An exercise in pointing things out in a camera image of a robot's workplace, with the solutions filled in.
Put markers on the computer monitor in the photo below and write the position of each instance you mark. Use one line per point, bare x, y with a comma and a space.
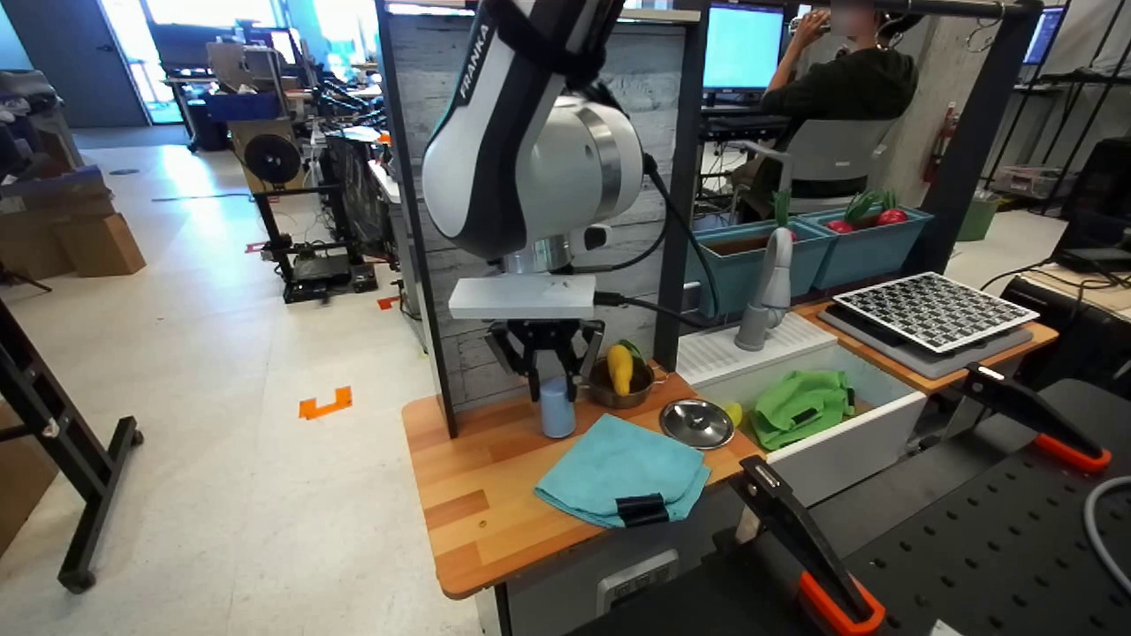
741, 47

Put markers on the left toy radish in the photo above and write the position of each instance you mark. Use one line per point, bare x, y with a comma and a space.
840, 226

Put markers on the white toy sink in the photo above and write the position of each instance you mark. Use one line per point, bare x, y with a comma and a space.
840, 458

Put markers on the left teal planter box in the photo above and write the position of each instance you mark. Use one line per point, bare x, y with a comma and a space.
725, 262

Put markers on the teal planter box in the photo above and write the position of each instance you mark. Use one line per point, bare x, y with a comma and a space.
865, 256
725, 262

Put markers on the grey wood backsplash panel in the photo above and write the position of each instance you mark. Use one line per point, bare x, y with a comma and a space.
421, 53

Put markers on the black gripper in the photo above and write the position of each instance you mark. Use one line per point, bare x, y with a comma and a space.
571, 341

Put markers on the teal folded cloth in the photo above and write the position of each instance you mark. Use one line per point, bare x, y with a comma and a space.
624, 475

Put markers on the near black orange clamp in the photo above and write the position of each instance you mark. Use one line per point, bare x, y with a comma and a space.
826, 589

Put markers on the yellow toy squash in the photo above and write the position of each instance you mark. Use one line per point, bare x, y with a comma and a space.
619, 369

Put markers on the green cloth in sink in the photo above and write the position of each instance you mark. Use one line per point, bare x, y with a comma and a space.
800, 405

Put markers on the toy radish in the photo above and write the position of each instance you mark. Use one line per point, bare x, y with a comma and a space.
840, 226
866, 211

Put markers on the grey office chair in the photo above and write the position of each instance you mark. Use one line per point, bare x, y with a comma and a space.
813, 165

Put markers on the checkered calibration board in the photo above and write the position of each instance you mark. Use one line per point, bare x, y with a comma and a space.
932, 314

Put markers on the right teal planter box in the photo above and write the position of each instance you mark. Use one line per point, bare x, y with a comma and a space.
865, 256

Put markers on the cardboard box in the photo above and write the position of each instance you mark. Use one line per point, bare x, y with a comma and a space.
67, 237

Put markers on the dark bowl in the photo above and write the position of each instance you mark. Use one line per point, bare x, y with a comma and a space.
605, 398

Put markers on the black orange clamp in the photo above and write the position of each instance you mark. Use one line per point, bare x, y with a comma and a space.
1051, 431
826, 589

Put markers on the yellow banana toy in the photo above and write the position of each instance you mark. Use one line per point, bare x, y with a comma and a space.
738, 416

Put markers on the grey toy faucet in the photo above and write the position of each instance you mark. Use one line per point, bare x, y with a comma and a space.
773, 294

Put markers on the seated person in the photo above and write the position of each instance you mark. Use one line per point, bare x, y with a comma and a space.
865, 84

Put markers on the right toy radish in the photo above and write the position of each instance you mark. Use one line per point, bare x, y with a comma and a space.
866, 211

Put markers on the light blue cylinder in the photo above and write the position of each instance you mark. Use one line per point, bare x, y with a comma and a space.
558, 413

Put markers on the far black orange clamp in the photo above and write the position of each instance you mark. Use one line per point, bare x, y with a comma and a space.
1051, 431

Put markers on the black filament spool stand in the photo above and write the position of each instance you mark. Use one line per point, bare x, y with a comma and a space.
297, 211

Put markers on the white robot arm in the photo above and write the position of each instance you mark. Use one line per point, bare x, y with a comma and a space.
528, 156

